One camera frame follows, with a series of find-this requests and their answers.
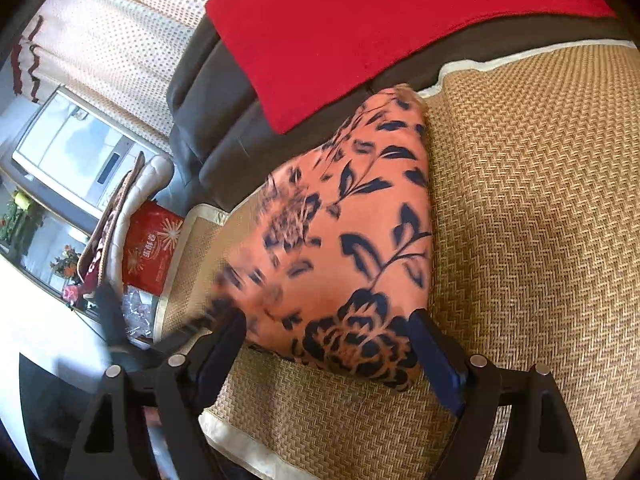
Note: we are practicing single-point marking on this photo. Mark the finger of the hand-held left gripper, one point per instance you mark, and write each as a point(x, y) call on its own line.
point(175, 337)

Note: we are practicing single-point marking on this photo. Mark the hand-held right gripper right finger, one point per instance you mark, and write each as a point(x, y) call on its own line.
point(440, 360)

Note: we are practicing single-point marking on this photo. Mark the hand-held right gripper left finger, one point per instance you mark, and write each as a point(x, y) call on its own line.
point(220, 360)

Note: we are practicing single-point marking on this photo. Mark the orange floral garment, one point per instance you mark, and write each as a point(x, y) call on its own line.
point(360, 235)

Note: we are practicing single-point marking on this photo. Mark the clear plastic bag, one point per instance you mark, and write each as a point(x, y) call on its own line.
point(140, 312)

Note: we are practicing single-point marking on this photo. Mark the pink flower plant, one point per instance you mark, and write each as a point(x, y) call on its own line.
point(72, 294)

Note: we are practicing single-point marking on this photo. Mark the orange flower plant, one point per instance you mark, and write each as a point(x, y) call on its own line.
point(67, 262)

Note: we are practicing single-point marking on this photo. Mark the red gift bag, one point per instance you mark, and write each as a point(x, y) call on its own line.
point(150, 245)

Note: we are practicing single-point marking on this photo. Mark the black rectangular panel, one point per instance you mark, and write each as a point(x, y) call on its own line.
point(55, 400)

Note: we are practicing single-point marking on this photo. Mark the folded patterned quilt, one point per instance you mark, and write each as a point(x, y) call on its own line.
point(135, 185)

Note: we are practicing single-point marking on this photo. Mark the yellow flower plant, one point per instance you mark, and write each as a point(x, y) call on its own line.
point(17, 210)

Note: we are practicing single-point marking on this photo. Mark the woven rattan mat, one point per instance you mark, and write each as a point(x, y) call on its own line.
point(525, 210)

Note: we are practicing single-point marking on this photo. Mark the flat screen television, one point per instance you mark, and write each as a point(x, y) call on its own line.
point(65, 145)

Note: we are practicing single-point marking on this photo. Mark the dark grey quilt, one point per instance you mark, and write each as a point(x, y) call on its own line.
point(215, 125)

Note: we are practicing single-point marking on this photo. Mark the dark red zigzag valance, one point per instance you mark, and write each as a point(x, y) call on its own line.
point(25, 60)

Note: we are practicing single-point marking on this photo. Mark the cream dotted curtain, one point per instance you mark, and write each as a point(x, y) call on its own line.
point(115, 45)

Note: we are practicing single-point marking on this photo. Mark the red cloth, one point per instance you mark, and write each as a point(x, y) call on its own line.
point(375, 25)

